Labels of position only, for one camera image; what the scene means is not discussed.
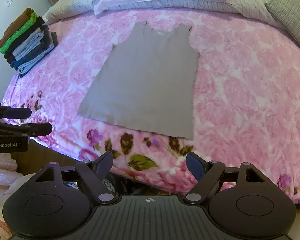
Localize mauve grey tank top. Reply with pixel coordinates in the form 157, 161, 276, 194
78, 22, 199, 140

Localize pale blue folded garment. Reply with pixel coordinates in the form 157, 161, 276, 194
15, 44, 55, 75

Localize dark blue folded jeans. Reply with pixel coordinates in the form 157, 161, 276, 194
10, 29, 58, 70

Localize black folded garment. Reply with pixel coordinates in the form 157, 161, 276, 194
4, 16, 45, 59

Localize green folded garment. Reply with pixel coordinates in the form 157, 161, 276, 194
0, 12, 38, 54

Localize light blue folded garment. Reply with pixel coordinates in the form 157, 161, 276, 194
12, 28, 45, 61

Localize pink rose blanket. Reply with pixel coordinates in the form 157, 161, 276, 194
2, 10, 300, 203

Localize brown folded garment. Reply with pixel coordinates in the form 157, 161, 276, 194
0, 8, 34, 48

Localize grey striped duvet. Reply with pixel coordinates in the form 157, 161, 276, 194
43, 0, 291, 28

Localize white wall socket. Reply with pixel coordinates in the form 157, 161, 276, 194
5, 0, 12, 7

